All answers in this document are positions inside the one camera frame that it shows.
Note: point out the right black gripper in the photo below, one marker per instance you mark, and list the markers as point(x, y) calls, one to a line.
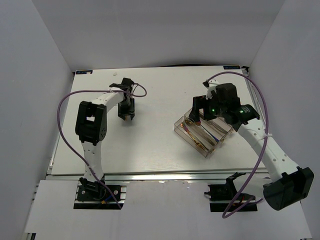
point(197, 103)

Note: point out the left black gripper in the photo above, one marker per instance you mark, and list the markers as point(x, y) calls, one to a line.
point(130, 111)

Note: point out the black knife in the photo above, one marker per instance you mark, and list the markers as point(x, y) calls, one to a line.
point(219, 128)

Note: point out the gold fork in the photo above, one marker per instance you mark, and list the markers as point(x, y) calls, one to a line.
point(195, 140)

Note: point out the iridescent purple spoon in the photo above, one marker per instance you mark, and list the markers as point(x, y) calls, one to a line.
point(210, 129)

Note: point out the black spoon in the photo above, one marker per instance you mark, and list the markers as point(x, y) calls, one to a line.
point(202, 133)

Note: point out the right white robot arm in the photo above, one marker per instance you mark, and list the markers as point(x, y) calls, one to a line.
point(289, 182)

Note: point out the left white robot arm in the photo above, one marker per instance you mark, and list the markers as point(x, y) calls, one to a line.
point(91, 128)

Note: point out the clear four-slot utensil organizer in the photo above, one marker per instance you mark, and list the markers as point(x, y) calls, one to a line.
point(206, 152)

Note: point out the right blue corner sticker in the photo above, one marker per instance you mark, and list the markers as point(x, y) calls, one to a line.
point(231, 67)

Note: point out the blue corner sticker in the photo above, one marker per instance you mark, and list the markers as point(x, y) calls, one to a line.
point(231, 67)
point(84, 72)

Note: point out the left blue corner sticker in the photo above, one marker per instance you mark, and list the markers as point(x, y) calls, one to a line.
point(84, 72)

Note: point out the aluminium table rail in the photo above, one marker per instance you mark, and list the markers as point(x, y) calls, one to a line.
point(207, 176)

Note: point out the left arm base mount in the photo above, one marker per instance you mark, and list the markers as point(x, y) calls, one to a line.
point(99, 199)

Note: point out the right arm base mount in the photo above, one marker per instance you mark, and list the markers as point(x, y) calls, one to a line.
point(220, 195)

